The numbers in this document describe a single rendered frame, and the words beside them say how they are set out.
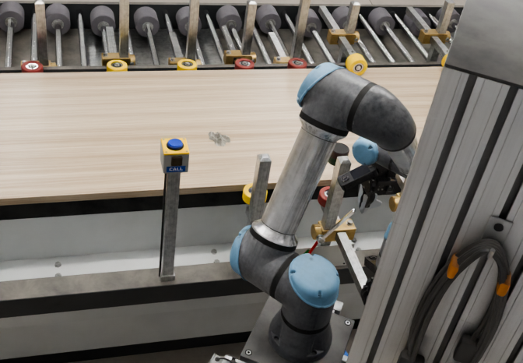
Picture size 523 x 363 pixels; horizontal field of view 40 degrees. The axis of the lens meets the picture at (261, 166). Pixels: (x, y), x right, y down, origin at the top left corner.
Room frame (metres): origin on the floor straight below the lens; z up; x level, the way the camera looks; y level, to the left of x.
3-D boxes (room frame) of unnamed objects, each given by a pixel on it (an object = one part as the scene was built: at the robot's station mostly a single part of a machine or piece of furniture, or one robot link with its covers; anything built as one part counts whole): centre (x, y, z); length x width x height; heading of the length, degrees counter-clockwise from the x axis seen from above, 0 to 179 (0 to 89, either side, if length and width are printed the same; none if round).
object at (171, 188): (1.53, 0.24, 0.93); 0.05 x 0.05 x 0.45; 19
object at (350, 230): (1.71, -0.26, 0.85); 0.14 x 0.06 x 0.05; 109
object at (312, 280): (1.10, -0.15, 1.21); 0.13 x 0.12 x 0.14; 59
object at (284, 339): (1.10, -0.16, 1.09); 0.15 x 0.15 x 0.10
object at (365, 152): (1.55, -0.30, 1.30); 0.11 x 0.11 x 0.08; 59
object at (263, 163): (1.62, 0.00, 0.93); 0.04 x 0.04 x 0.48; 19
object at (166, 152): (1.53, 0.24, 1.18); 0.07 x 0.07 x 0.08; 19
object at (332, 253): (1.66, -0.22, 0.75); 0.26 x 0.01 x 0.10; 109
